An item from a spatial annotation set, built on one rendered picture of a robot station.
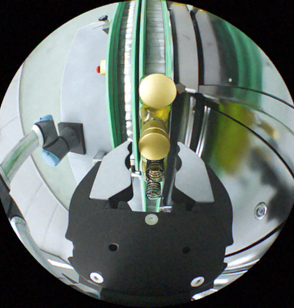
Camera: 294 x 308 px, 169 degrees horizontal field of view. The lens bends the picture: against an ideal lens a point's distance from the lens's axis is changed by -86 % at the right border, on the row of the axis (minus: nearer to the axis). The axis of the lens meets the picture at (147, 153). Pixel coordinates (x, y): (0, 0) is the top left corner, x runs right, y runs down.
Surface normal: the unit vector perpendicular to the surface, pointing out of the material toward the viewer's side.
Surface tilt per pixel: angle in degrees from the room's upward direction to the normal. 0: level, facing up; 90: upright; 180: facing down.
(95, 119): 0
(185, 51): 0
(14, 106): 90
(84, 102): 0
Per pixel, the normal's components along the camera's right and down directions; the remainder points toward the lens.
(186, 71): -0.06, 0.54
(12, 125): 1.00, 0.04
